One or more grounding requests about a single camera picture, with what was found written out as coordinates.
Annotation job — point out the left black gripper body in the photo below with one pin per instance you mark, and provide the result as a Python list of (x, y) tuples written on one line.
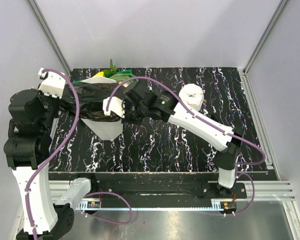
[(53, 105)]

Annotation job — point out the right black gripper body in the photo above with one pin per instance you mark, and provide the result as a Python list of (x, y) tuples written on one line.
[(134, 114)]

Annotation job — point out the white translucent trash bin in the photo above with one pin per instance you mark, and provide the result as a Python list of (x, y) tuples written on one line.
[(106, 131)]

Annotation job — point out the black trash bag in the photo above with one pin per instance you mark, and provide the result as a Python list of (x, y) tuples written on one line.
[(91, 96)]

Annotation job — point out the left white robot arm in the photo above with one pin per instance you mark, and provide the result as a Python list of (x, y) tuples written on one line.
[(30, 133)]

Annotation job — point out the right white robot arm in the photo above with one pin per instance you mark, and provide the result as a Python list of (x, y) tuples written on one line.
[(223, 138)]

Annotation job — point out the green plastic basket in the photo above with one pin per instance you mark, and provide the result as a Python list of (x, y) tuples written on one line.
[(76, 81)]

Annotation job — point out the green coiled bean bundle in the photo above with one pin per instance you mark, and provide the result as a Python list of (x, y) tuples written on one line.
[(120, 77)]

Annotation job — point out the green leafy toy plant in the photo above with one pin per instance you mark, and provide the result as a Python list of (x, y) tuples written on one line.
[(112, 70)]

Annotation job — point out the yellow toy vegetable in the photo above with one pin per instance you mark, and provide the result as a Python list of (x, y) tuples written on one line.
[(100, 74)]

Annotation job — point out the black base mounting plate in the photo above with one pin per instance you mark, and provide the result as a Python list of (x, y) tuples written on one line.
[(199, 184)]

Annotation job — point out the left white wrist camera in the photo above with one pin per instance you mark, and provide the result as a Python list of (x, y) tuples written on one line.
[(52, 84)]

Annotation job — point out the left aluminium frame post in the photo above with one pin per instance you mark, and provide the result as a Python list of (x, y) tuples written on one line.
[(35, 9)]

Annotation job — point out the aluminium frame post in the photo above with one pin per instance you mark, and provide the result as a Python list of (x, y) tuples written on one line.
[(35, 9), (266, 34)]

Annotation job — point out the white slotted cable duct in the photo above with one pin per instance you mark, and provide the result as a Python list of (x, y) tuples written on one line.
[(154, 204)]

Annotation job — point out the aluminium front rail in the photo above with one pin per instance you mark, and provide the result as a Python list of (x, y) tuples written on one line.
[(263, 190)]

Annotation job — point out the right aluminium frame post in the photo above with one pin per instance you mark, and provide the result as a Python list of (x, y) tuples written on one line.
[(266, 34)]

